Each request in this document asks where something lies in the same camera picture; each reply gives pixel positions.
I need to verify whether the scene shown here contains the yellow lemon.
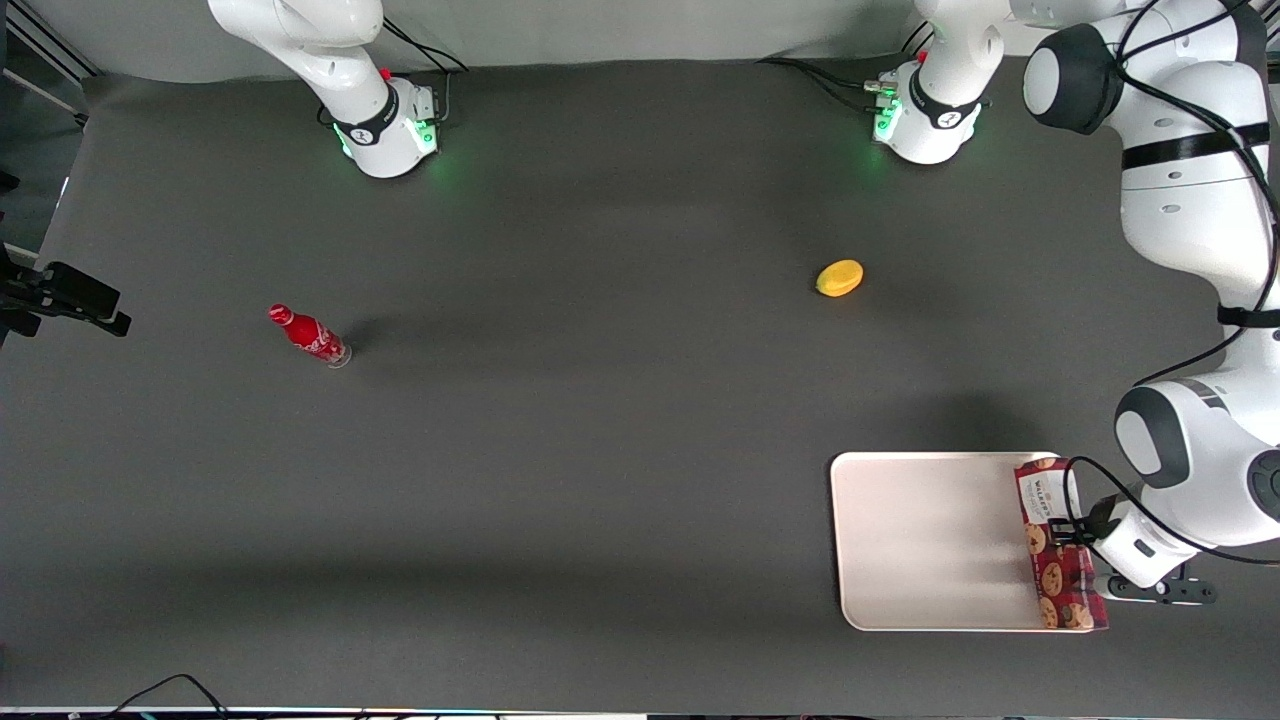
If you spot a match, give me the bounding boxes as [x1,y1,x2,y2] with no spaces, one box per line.
[815,259,866,299]

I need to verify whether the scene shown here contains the metal frame rail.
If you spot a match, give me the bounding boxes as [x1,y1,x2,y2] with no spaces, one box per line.
[0,0,104,131]

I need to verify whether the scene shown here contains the red cookie box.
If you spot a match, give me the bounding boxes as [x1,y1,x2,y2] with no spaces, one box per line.
[1013,455,1111,634]

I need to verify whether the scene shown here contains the dark grey table cloth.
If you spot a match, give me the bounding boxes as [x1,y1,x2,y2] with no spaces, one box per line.
[0,35,1280,717]

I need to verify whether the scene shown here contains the white rectangular tray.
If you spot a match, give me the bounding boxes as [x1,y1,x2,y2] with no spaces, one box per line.
[829,451,1081,635]

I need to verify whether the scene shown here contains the black camera clamp mount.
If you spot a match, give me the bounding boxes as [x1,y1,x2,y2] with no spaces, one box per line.
[0,243,133,347]

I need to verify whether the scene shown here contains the red cola bottle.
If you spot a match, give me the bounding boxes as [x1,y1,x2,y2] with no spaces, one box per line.
[267,303,354,370]

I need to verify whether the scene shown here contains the black left arm base cables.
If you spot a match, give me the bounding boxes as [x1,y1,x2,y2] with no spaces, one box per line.
[755,34,936,114]

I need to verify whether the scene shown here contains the black arm base cables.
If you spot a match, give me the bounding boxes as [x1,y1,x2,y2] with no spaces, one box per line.
[755,34,936,114]
[382,17,470,126]

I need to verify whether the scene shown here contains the black right arm base cables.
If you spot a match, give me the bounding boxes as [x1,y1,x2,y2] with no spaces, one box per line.
[382,17,470,126]

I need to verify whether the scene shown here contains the thin black floor cable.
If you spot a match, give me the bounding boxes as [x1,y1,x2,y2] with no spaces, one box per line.
[98,673,233,720]

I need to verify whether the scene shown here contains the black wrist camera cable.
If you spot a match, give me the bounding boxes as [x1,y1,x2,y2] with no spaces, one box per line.
[1059,455,1280,568]

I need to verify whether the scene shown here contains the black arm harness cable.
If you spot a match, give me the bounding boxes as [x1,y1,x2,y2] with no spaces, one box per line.
[1113,0,1280,391]

